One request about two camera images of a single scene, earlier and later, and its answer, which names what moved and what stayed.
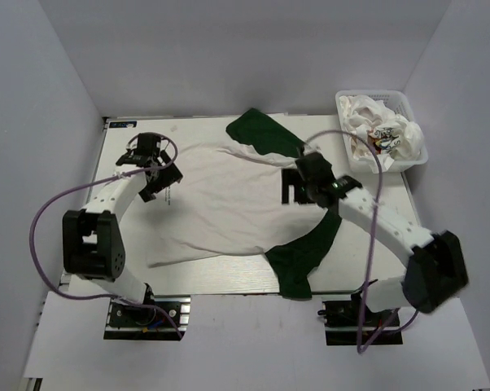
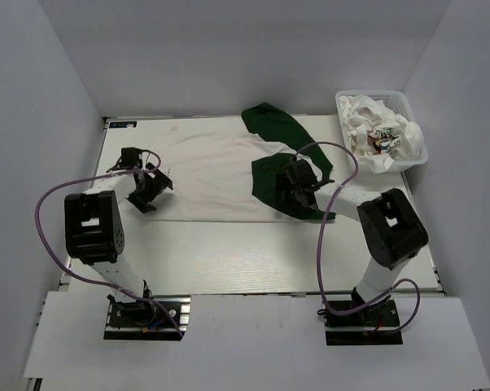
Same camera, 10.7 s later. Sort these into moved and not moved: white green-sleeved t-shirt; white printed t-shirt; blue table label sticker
Moved: white green-sleeved t-shirt
Not moved: blue table label sticker; white printed t-shirt
